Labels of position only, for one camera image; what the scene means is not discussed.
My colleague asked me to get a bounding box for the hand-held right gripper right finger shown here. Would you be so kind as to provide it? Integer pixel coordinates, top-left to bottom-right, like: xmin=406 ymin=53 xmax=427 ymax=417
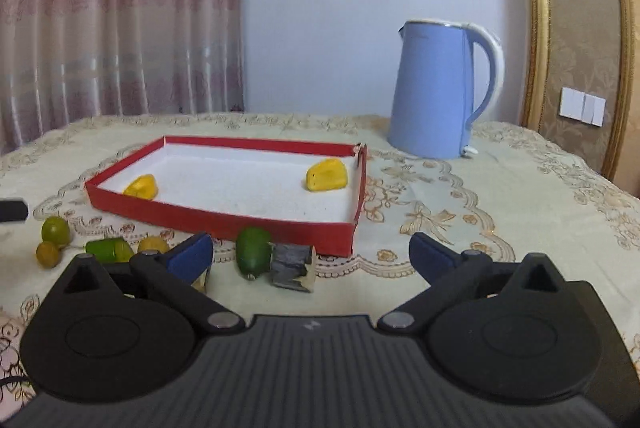
xmin=377 ymin=232 xmax=568 ymax=334

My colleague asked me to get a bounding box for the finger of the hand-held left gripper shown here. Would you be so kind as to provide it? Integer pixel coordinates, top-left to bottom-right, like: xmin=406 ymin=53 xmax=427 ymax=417
xmin=0 ymin=199 xmax=30 ymax=224

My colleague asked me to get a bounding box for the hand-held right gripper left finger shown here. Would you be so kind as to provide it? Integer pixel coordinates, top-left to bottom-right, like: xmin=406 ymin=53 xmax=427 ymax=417
xmin=62 ymin=232 xmax=246 ymax=334

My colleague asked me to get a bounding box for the brown round toy fruit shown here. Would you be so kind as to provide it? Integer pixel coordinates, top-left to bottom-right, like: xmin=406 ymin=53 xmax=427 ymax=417
xmin=36 ymin=240 xmax=61 ymax=269

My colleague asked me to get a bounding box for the green toy cucumber piece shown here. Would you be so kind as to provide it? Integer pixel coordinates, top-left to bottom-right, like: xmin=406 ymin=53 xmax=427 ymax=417
xmin=235 ymin=228 xmax=273 ymax=281

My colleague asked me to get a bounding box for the green toy block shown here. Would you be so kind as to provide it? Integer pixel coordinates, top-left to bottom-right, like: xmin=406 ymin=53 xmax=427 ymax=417
xmin=85 ymin=237 xmax=135 ymax=264

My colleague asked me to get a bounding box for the red shallow cardboard box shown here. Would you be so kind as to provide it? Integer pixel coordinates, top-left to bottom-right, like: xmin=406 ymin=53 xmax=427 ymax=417
xmin=84 ymin=135 xmax=368 ymax=257

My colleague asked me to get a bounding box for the chocolate toy cake slice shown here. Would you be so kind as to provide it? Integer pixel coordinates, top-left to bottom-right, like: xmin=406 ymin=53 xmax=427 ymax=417
xmin=270 ymin=243 xmax=317 ymax=294

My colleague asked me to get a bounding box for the cream coloured toy piece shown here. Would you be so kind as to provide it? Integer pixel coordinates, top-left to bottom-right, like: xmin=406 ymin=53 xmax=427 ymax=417
xmin=192 ymin=265 xmax=211 ymax=294

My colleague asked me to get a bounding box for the small yellow toy fruit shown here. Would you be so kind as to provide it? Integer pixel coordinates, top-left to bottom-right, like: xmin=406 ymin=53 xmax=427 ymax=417
xmin=137 ymin=236 xmax=171 ymax=255

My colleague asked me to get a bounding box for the green round toy fruit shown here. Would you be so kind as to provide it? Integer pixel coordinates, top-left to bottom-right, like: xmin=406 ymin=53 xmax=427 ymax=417
xmin=41 ymin=216 xmax=71 ymax=245

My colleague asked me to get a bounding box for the yellow toy mango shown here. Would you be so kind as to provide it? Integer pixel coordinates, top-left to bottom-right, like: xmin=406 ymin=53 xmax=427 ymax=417
xmin=306 ymin=159 xmax=349 ymax=193
xmin=122 ymin=174 xmax=159 ymax=199

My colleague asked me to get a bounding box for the embroidered beige tablecloth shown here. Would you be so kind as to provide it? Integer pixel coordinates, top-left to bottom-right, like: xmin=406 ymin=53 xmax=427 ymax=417
xmin=0 ymin=113 xmax=640 ymax=409

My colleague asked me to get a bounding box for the blue electric kettle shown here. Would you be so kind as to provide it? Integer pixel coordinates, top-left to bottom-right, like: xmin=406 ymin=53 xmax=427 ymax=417
xmin=387 ymin=19 xmax=506 ymax=160

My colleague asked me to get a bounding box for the pink patterned curtain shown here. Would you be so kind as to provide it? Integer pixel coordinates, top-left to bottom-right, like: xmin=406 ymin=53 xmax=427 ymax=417
xmin=0 ymin=0 xmax=246 ymax=156

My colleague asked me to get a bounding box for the gold trim moulding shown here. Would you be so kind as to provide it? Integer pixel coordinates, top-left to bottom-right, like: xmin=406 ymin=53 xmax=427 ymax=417
xmin=601 ymin=0 xmax=637 ymax=182
xmin=519 ymin=0 xmax=552 ymax=132

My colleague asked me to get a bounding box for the white wall switch panel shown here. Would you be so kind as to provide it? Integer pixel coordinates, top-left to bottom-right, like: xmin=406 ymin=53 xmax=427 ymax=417
xmin=559 ymin=87 xmax=607 ymax=127

